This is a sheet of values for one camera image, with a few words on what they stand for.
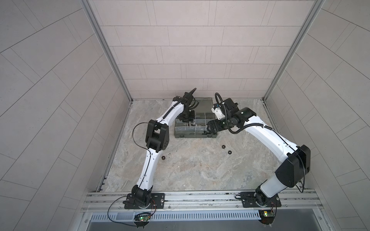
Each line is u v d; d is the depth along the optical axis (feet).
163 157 2.80
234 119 1.83
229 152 2.90
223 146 2.98
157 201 2.32
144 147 1.94
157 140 1.98
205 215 2.23
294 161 1.33
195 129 3.11
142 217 2.11
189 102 2.68
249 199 2.33
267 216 2.23
